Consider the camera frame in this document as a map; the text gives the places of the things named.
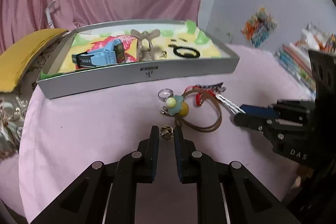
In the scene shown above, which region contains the red bead bracelet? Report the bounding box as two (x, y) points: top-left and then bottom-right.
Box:
(184, 85), (219, 107)

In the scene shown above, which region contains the small gold bead earring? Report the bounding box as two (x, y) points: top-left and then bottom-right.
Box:
(159, 126), (174, 140)

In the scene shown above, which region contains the beige hair claw clip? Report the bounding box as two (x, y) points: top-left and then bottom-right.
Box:
(130, 29), (161, 62)

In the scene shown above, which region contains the blue smart watch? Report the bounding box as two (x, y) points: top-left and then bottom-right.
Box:
(72, 39), (125, 69)

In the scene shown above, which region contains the grey jewelry tray box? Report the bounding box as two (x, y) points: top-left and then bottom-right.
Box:
(37, 19), (239, 99)

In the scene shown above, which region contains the stack of books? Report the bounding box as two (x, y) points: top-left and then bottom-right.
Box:
(274, 42), (316, 94)

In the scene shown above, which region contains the pink bed sheet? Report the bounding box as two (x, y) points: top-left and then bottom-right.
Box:
(1, 45), (309, 223)

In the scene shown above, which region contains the yellow green flower charm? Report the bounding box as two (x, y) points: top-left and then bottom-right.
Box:
(163, 96), (189, 117)

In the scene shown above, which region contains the cartoon bear towel liner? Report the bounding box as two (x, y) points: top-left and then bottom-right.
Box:
(56, 20), (229, 74)

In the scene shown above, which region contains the floral patterned pillow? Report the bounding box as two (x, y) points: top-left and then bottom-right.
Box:
(1, 40), (60, 161)

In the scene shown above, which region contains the yellow pillow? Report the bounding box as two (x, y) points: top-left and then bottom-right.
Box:
(1, 28), (67, 93)

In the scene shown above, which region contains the white braided bracelet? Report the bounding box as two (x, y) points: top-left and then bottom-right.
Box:
(215, 93), (246, 115)

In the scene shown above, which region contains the brown cord necklace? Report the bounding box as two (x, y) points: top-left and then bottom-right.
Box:
(173, 88), (223, 133)

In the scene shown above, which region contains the silver ring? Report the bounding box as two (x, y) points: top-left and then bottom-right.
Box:
(157, 88), (174, 102)

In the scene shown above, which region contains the black hair tie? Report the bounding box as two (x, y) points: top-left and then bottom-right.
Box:
(172, 47), (201, 59)

